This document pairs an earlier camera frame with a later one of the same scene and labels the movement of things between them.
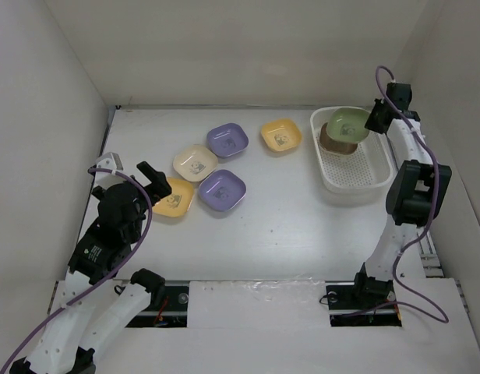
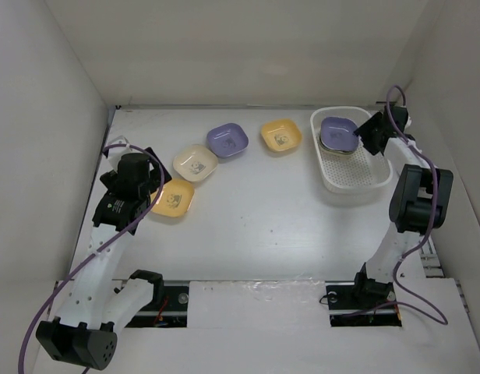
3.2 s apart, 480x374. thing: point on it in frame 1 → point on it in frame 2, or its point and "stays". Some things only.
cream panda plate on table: (195, 163) stays
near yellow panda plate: (178, 202) stays
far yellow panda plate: (281, 135) stays
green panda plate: (347, 125) → (340, 152)
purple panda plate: (221, 190) → (338, 133)
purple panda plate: (227, 139) stays
